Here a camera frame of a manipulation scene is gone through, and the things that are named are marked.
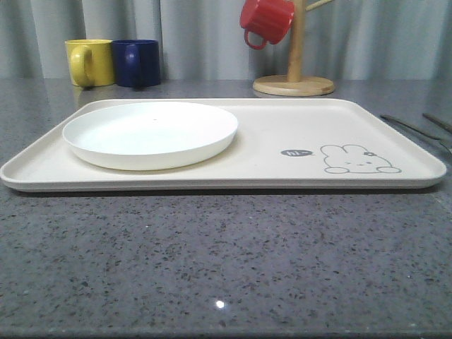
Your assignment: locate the beige rabbit serving tray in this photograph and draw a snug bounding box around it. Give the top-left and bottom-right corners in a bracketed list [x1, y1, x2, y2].
[1, 98, 447, 192]

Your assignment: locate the white round plate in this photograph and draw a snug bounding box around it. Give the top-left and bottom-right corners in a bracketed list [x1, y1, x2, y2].
[62, 101, 239, 171]

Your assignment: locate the silver metal fork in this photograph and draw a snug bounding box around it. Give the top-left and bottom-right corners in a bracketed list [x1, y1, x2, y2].
[380, 114, 451, 153]

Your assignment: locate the silver metal chopstick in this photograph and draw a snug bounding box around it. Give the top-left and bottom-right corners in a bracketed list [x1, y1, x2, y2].
[422, 113, 452, 133]

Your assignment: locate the red ribbed mug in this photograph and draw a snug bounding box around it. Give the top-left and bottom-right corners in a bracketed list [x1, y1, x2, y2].
[239, 0, 295, 50]

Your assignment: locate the wooden mug tree stand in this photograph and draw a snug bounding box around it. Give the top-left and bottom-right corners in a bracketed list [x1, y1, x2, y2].
[253, 0, 335, 97]

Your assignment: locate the dark blue mug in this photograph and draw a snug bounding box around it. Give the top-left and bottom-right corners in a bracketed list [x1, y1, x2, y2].
[112, 40, 161, 88]

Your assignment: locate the yellow mug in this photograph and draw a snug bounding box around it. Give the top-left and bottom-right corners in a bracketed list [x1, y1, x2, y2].
[65, 39, 115, 88]

